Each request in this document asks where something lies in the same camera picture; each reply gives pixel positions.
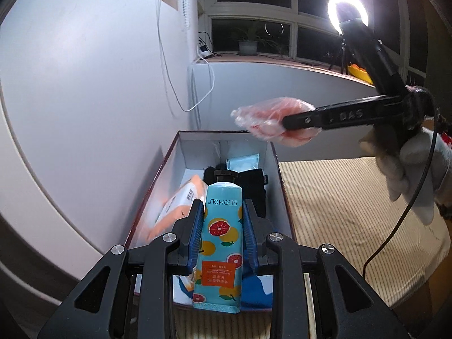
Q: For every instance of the blue hand cream tube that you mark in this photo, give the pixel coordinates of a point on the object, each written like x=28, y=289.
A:
x=219, y=261

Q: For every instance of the light blue mask packet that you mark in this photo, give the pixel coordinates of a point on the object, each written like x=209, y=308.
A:
x=243, y=164

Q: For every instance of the red cardboard box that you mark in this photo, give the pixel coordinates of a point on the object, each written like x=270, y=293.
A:
x=197, y=148

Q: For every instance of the white corrugated pipe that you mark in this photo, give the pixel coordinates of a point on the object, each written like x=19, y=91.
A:
x=189, y=7

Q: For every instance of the tissue pack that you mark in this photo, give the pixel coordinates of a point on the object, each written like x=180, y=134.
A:
x=176, y=201

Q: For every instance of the white window frame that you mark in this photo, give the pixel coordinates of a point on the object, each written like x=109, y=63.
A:
x=295, y=17

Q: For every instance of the black tripod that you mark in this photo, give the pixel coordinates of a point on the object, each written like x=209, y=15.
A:
x=342, y=56

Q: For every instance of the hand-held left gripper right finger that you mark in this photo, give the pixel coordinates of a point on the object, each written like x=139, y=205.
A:
x=249, y=233

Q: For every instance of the striped tablecloth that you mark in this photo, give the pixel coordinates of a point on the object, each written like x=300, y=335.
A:
x=335, y=201

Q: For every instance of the potted plant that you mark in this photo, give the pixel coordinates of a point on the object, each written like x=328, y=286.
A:
x=248, y=47

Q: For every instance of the pink plastic bag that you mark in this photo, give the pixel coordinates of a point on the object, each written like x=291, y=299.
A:
x=261, y=116

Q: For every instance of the person's right hand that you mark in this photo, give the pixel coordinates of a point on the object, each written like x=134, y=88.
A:
x=416, y=169

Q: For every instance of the white power strip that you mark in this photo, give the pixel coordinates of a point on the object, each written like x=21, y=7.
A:
x=204, y=53

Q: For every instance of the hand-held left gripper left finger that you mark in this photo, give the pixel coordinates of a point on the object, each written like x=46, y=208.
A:
x=196, y=233

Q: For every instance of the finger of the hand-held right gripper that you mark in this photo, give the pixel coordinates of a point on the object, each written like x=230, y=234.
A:
x=305, y=120

